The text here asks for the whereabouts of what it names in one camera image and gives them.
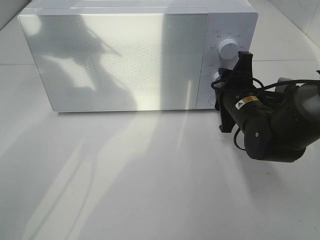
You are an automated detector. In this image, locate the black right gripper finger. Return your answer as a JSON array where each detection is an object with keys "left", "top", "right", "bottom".
[{"left": 233, "top": 51, "right": 253, "bottom": 75}]

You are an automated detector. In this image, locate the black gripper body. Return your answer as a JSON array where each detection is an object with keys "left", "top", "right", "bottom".
[{"left": 212, "top": 68, "right": 256, "bottom": 133}]

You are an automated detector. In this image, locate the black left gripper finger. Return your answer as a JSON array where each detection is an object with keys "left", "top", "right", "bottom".
[{"left": 219, "top": 105, "right": 236, "bottom": 133}]

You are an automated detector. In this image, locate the white timer knob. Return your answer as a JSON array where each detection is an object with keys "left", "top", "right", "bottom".
[{"left": 212, "top": 71, "right": 221, "bottom": 84}]

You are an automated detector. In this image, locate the round white door button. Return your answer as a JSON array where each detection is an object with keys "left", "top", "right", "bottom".
[{"left": 208, "top": 95, "right": 216, "bottom": 106}]

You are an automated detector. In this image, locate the white microwave door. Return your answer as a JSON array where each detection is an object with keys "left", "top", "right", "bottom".
[{"left": 19, "top": 13, "right": 208, "bottom": 113}]

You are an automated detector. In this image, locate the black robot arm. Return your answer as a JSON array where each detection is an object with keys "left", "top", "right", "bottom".
[{"left": 211, "top": 51, "right": 320, "bottom": 163}]

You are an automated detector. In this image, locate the upper white power knob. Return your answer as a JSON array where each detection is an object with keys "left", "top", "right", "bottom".
[{"left": 217, "top": 37, "right": 239, "bottom": 60}]

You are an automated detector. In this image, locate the white microwave oven body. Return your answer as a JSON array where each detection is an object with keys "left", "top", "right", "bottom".
[{"left": 18, "top": 0, "right": 258, "bottom": 110}]

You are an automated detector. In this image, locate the black camera cable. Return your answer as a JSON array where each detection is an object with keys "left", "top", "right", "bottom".
[{"left": 211, "top": 68, "right": 320, "bottom": 152}]

